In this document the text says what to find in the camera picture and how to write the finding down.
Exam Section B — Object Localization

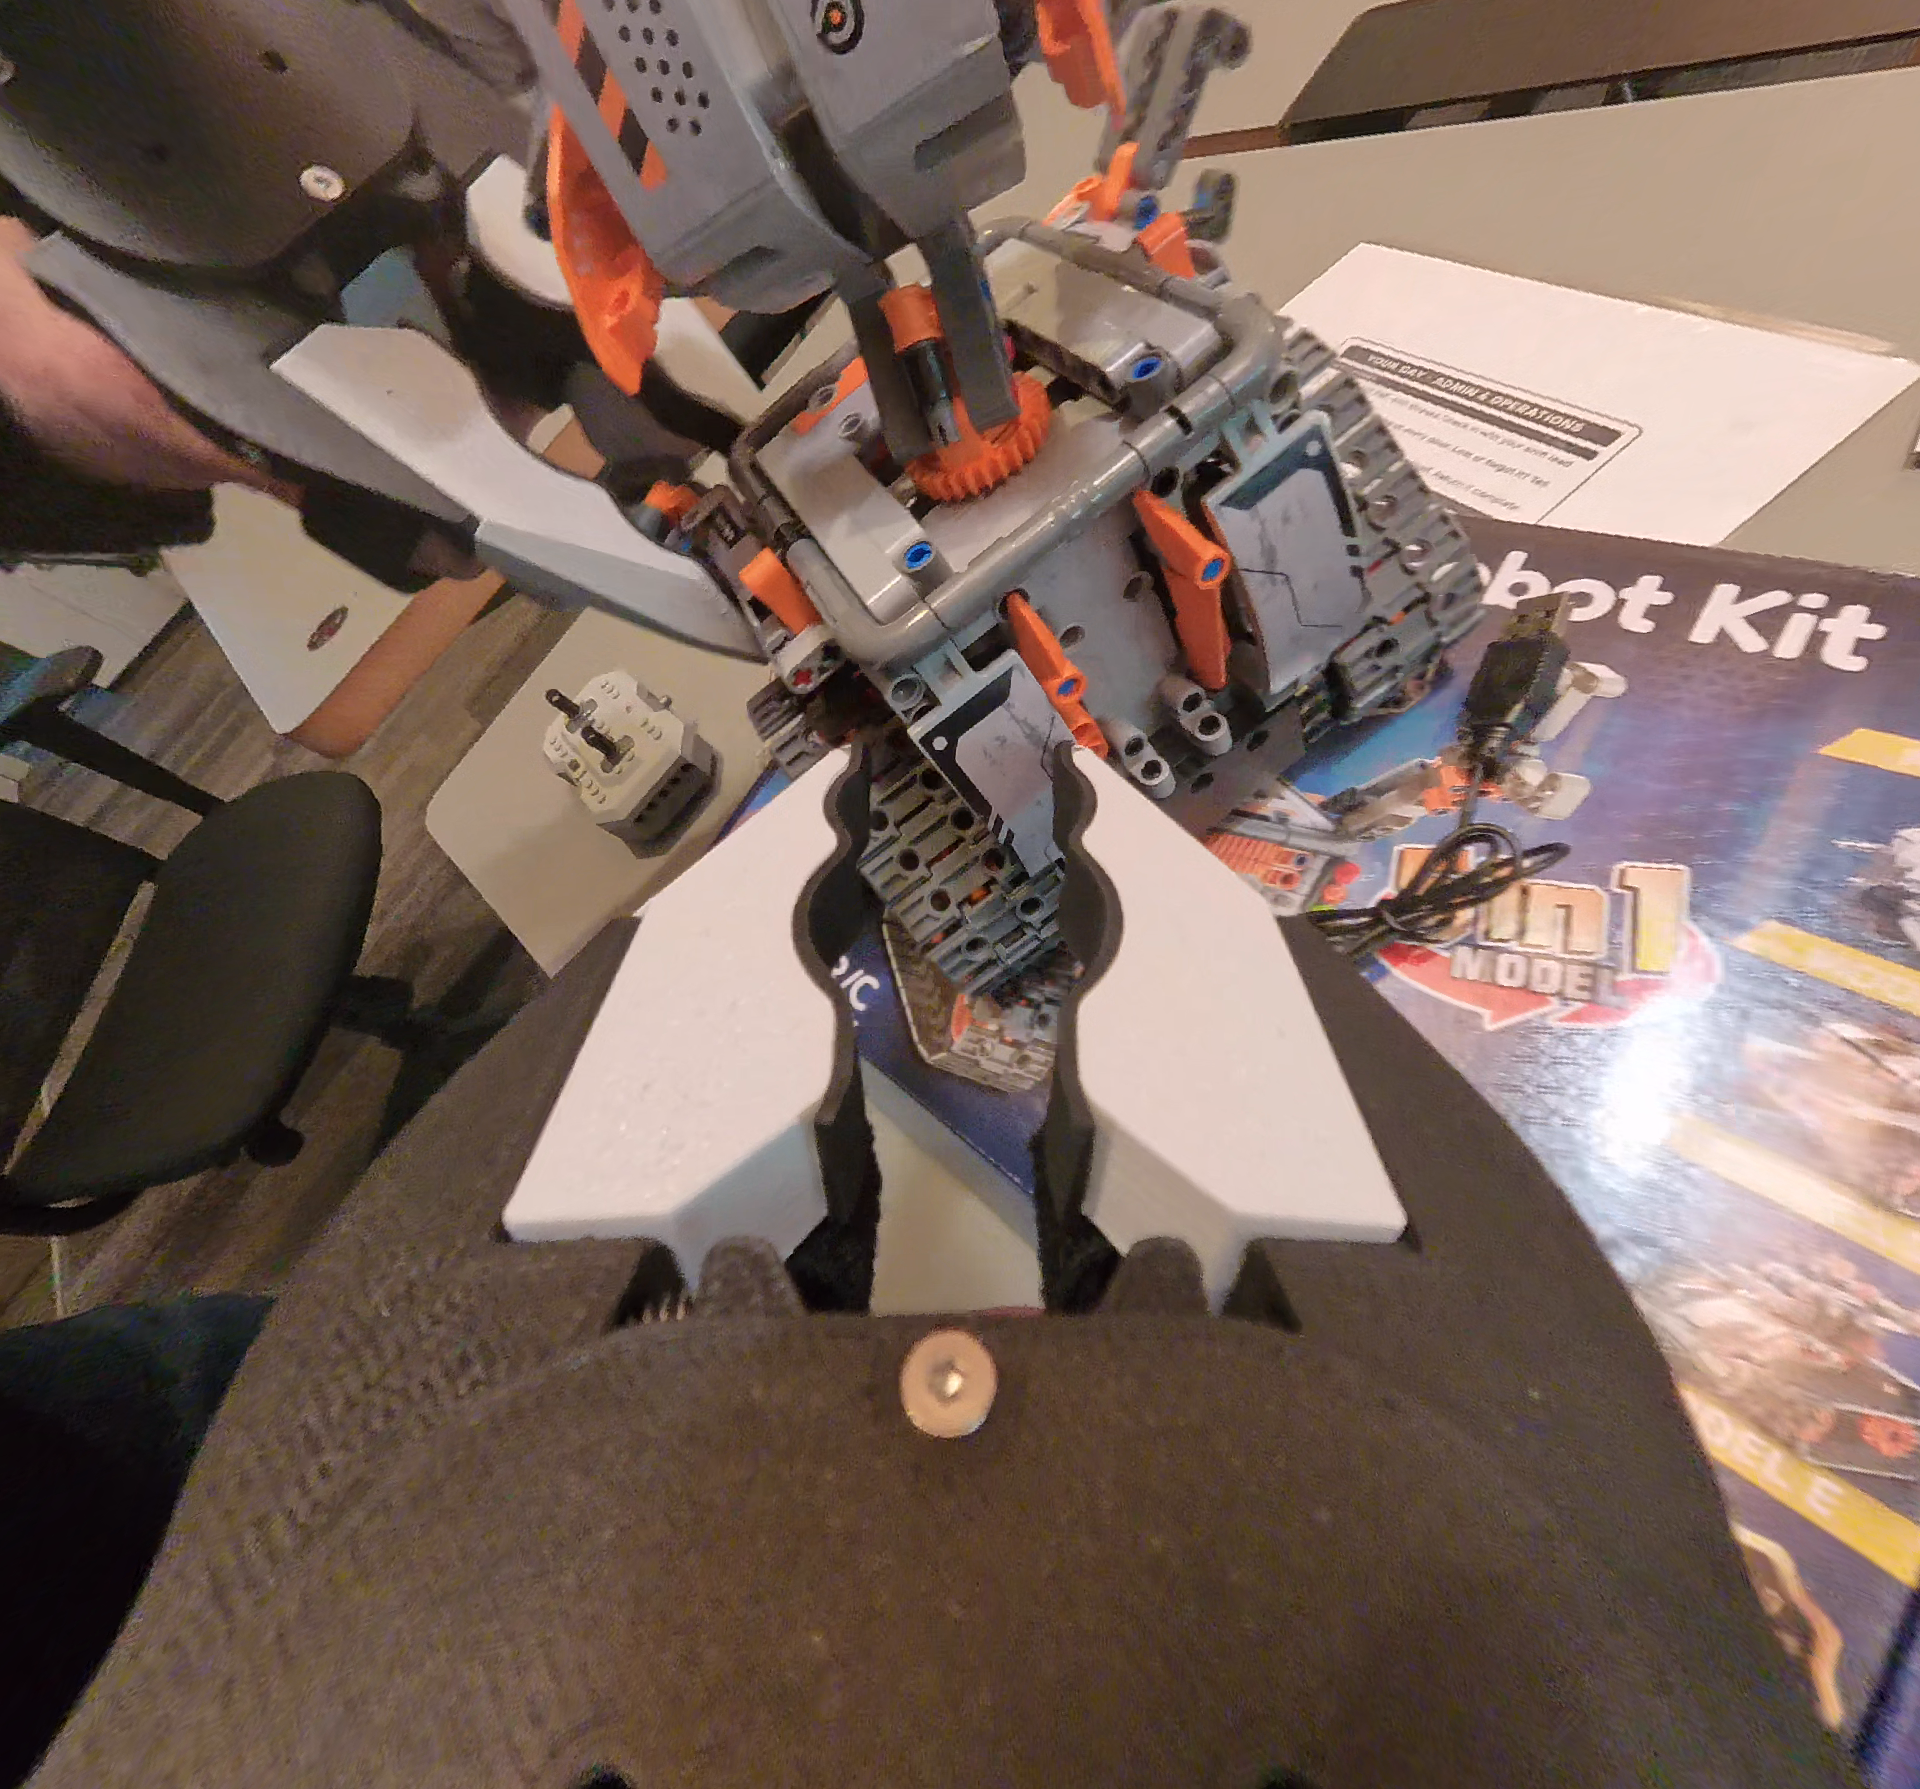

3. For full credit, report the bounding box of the grey toy battery box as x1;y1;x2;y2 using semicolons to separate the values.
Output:
542;672;721;855

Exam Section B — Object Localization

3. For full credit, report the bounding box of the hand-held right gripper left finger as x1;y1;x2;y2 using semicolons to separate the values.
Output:
506;755;871;1265

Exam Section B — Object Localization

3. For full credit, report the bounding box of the blue robot kit box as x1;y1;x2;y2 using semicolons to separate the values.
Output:
811;544;1920;1730

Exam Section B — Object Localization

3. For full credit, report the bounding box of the black office chair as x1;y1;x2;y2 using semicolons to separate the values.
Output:
0;649;392;1237

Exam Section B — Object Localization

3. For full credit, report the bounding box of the white instruction sheet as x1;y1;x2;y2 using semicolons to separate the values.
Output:
1286;240;1920;548

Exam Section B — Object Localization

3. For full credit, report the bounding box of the person's left hand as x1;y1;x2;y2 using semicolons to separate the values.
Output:
0;225;304;501

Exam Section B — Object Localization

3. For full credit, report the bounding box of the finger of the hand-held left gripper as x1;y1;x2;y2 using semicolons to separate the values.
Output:
451;154;752;455
272;320;765;663

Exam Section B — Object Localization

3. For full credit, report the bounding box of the black usb cable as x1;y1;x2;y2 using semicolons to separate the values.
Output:
1320;600;1578;966

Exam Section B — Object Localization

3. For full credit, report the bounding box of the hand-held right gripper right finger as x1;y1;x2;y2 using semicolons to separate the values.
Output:
1065;755;1411;1251

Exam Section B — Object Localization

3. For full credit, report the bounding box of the tracked building-block toy robot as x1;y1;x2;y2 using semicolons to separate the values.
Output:
511;0;1502;996

